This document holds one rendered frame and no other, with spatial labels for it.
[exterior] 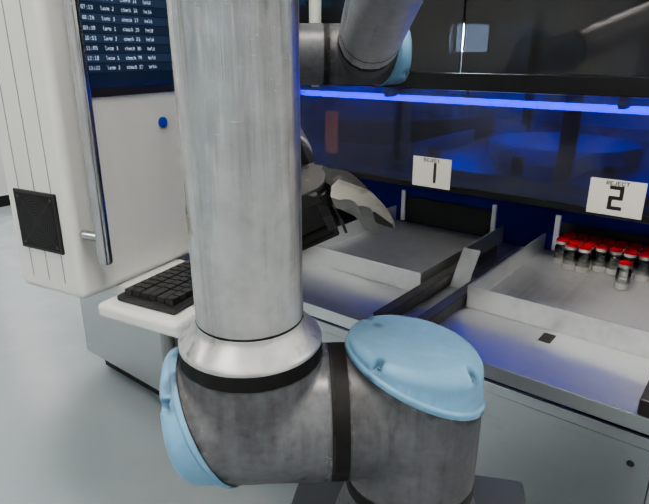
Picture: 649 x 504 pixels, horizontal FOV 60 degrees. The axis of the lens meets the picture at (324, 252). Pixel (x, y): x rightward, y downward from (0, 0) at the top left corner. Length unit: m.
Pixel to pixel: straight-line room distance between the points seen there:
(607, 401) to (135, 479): 1.54
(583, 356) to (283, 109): 0.55
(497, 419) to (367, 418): 0.85
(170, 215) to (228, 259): 0.90
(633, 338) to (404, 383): 0.45
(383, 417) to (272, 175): 0.20
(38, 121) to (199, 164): 0.76
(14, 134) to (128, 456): 1.21
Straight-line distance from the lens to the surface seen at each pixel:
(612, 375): 0.78
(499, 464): 1.35
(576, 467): 1.28
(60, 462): 2.13
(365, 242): 1.16
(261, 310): 0.41
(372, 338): 0.48
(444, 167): 1.15
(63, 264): 1.18
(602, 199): 1.06
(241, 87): 0.37
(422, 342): 0.49
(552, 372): 0.75
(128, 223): 1.21
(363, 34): 0.63
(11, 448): 2.26
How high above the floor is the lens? 1.24
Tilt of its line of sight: 19 degrees down
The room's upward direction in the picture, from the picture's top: straight up
